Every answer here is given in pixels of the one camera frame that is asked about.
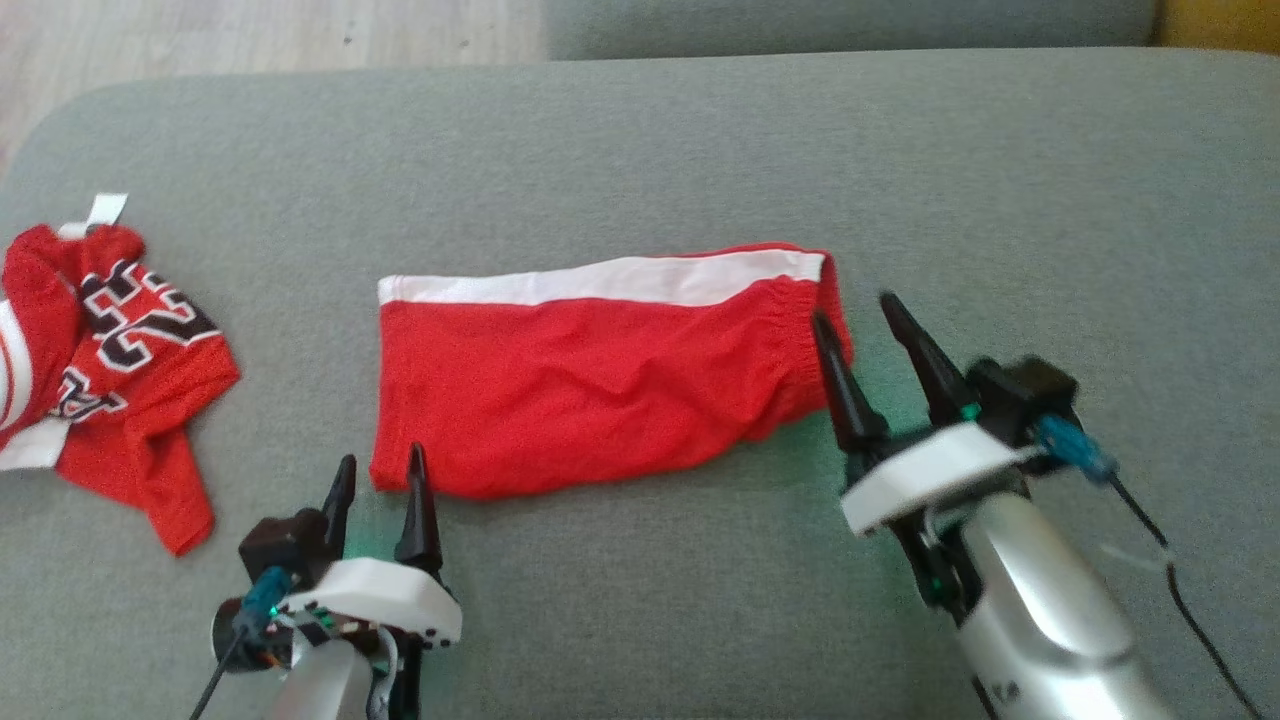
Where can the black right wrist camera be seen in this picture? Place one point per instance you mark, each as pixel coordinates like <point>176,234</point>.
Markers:
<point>1025,395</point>

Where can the red Bulls 23 jersey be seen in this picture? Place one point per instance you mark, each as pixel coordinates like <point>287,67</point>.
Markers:
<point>130,430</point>

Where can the large grey sofa seat cushion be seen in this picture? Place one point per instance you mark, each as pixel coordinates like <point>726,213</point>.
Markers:
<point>640,600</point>

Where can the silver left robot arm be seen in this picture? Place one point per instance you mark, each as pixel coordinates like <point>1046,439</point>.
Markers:
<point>325,690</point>

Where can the yellow sofa backrest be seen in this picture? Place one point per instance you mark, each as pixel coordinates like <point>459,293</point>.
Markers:
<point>1220,22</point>

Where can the small grey sofa seat cushion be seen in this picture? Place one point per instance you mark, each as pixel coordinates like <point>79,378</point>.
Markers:
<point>850,25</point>

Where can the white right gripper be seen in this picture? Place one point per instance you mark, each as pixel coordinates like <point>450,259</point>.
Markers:
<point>930,470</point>

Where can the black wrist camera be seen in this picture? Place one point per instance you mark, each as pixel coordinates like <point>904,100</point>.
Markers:
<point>290,540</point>
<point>1025,395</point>

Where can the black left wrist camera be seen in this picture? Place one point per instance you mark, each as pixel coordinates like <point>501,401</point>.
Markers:
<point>290,540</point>

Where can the red shorts with white stripe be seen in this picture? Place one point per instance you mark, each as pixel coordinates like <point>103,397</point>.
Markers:
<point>600,380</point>

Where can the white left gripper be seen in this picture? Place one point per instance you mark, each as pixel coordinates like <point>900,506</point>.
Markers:
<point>380,595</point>

